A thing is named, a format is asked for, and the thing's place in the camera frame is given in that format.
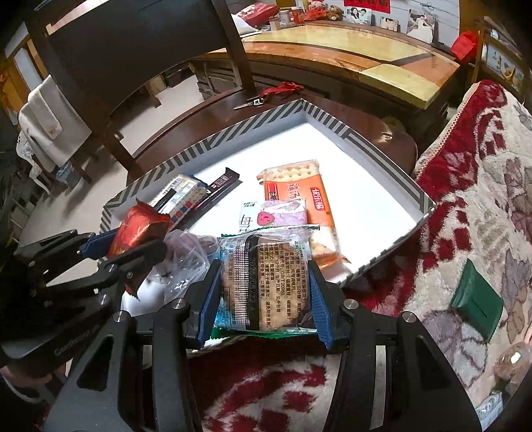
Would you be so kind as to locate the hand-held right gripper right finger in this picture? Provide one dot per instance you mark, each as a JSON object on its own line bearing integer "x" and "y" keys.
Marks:
{"x": 320, "y": 303}

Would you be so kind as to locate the black white striped box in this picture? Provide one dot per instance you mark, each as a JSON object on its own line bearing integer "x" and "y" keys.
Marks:
{"x": 353, "y": 166}

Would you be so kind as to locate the clear plastic bag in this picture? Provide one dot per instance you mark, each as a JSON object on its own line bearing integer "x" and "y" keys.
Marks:
{"x": 187, "y": 261}

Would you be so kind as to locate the orange cracker packet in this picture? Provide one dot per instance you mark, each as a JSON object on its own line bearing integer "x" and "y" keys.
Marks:
{"x": 299, "y": 195}

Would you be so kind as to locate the red snack packet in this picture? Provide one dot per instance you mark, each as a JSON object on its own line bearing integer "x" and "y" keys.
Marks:
{"x": 137, "y": 226}

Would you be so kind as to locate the dark coffee stick packet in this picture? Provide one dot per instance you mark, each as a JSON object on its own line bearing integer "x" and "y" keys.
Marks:
{"x": 222, "y": 180}

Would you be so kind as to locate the white jacket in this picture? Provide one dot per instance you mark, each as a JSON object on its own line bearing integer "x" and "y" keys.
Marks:
{"x": 45, "y": 120}

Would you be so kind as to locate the red wall banner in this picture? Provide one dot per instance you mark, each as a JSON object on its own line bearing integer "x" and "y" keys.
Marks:
{"x": 368, "y": 2}

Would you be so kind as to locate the framed picture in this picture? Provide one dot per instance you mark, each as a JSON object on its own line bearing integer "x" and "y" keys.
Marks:
{"x": 501, "y": 62}

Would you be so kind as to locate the couple photo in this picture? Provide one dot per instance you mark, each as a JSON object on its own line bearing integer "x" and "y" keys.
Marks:
{"x": 359, "y": 15}

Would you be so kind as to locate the dark wooden chair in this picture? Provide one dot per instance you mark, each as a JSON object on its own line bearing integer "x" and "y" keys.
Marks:
{"x": 124, "y": 41}

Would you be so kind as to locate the pink white snack packet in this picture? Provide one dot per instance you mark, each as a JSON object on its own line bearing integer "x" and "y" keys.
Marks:
{"x": 278, "y": 216}

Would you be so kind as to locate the wooden table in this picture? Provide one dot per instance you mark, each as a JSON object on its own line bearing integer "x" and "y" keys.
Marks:
{"x": 353, "y": 54}

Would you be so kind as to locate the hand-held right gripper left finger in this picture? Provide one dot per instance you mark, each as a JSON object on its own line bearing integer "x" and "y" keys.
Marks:
{"x": 210, "y": 299}

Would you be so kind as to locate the plush toys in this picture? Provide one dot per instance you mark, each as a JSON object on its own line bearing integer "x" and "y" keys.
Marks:
{"x": 320, "y": 9}

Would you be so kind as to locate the small portrait photo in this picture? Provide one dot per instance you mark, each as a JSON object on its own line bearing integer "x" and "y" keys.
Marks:
{"x": 392, "y": 21}

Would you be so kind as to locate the red paper bag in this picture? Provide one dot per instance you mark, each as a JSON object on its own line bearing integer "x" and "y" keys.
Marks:
{"x": 463, "y": 43}

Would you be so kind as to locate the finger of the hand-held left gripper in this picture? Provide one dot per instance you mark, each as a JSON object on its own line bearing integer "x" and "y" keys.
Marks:
{"x": 97, "y": 245}
{"x": 137, "y": 255}

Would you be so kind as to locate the brown black biscuit packet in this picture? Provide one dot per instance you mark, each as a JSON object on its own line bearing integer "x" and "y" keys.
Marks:
{"x": 266, "y": 274}

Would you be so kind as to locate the wedding photo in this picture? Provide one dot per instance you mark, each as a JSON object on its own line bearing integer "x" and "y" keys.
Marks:
{"x": 419, "y": 24}

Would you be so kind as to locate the green snack packet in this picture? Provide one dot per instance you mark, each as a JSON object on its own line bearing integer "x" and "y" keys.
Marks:
{"x": 476, "y": 303}

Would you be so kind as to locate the keys with red tassel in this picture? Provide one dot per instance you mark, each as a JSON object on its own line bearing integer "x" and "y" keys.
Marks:
{"x": 282, "y": 88}

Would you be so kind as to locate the red gift box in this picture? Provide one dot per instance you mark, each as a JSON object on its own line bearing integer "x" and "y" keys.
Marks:
{"x": 257, "y": 10}

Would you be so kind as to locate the floral red beige blanket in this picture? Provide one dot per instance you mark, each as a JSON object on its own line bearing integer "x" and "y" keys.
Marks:
{"x": 457, "y": 187}

